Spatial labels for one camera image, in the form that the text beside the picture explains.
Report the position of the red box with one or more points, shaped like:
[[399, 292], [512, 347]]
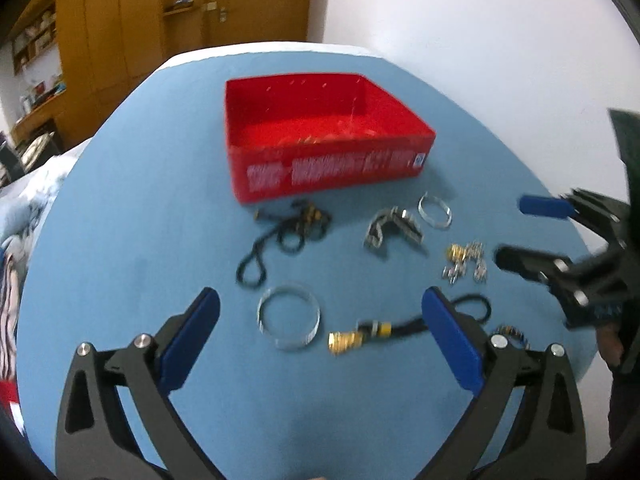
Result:
[[325, 170]]

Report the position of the cluttered wooden desk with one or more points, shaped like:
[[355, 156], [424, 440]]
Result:
[[37, 115]]

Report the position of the wooden bookshelf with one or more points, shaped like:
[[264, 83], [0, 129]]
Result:
[[35, 40]]

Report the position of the wide silver bangle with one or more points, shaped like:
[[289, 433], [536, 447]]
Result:
[[295, 342]]

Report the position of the wooden wardrobe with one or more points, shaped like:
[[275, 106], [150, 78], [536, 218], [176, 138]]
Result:
[[125, 20]]

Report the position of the person's right hand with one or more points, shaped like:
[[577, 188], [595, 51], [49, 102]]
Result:
[[609, 347]]

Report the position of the silver hoop bangle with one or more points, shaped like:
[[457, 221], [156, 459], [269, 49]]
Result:
[[440, 224]]

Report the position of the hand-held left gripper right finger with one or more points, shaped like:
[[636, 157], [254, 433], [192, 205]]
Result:
[[450, 340]]

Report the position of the printed blanket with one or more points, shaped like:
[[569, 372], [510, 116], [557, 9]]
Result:
[[20, 260]]

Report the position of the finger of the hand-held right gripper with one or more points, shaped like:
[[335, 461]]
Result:
[[542, 206], [520, 259]]

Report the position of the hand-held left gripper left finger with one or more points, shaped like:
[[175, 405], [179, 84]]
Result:
[[192, 340]]

